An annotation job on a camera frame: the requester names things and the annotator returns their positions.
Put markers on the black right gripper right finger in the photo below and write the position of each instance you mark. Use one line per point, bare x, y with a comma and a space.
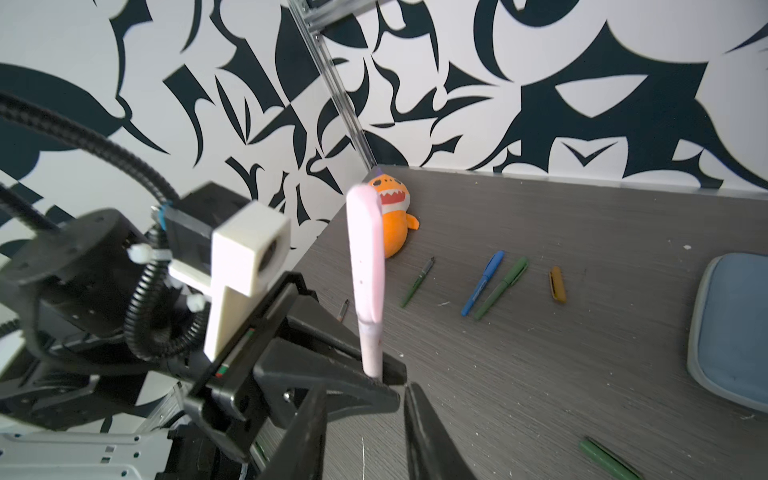
431, 453

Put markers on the brown pen cap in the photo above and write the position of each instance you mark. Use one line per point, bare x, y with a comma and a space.
557, 285

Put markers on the blue pen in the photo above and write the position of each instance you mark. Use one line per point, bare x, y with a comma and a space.
486, 276

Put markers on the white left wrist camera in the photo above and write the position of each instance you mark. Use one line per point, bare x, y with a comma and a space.
248, 252

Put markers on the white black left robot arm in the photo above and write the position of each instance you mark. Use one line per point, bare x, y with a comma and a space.
200, 296

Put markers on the green pen cap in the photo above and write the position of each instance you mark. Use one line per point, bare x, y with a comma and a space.
608, 461

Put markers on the brown pen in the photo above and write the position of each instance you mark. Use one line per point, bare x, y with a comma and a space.
343, 310

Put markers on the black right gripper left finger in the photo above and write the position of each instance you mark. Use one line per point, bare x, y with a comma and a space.
301, 452

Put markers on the thin dark green pen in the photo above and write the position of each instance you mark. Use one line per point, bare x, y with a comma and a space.
422, 275

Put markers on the pink pen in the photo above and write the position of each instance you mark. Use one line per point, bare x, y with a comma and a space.
370, 335

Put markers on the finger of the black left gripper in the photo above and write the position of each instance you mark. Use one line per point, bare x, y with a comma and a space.
286, 372
308, 316

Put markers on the orange shark plush toy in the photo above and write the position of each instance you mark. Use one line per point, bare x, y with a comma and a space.
397, 222

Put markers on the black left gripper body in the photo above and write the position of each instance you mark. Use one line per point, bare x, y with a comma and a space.
226, 402

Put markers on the light blue pencil case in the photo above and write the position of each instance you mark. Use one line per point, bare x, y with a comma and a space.
727, 344

